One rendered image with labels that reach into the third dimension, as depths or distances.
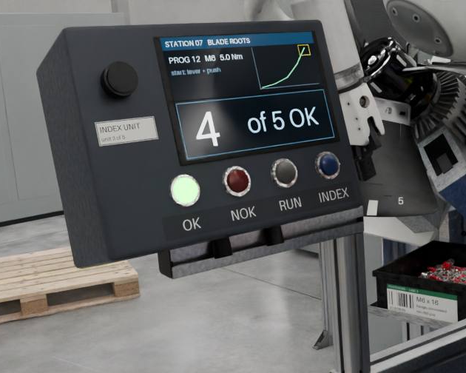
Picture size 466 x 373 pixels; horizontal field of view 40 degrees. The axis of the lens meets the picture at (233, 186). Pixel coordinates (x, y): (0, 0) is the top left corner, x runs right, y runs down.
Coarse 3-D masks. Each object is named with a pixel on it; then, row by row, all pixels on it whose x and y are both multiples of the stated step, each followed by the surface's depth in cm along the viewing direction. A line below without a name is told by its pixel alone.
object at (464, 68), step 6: (450, 60) 124; (426, 66) 120; (432, 66) 119; (438, 66) 118; (444, 66) 116; (450, 66) 115; (456, 66) 114; (462, 66) 113; (450, 72) 113; (456, 72) 111; (462, 72) 110
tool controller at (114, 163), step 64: (64, 64) 51; (128, 64) 50; (192, 64) 54; (256, 64) 58; (320, 64) 61; (64, 128) 53; (128, 128) 51; (256, 128) 56; (320, 128) 60; (64, 192) 56; (128, 192) 50; (256, 192) 55; (320, 192) 59; (128, 256) 49
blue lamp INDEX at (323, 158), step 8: (320, 152) 60; (328, 152) 60; (320, 160) 59; (328, 160) 59; (336, 160) 59; (320, 168) 59; (328, 168) 59; (336, 168) 59; (320, 176) 59; (328, 176) 59
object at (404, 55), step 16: (368, 48) 134; (384, 48) 129; (400, 48) 128; (368, 64) 131; (384, 64) 126; (400, 64) 127; (416, 64) 137; (368, 80) 127; (384, 80) 127; (400, 80) 127; (416, 80) 132; (432, 80) 130; (384, 96) 130; (400, 96) 131; (416, 96) 131; (416, 112) 131
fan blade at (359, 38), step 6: (348, 0) 152; (348, 6) 151; (348, 12) 151; (348, 18) 150; (354, 18) 147; (354, 24) 147; (354, 30) 146; (360, 30) 144; (354, 36) 146; (360, 36) 143; (360, 42) 143; (360, 48) 143
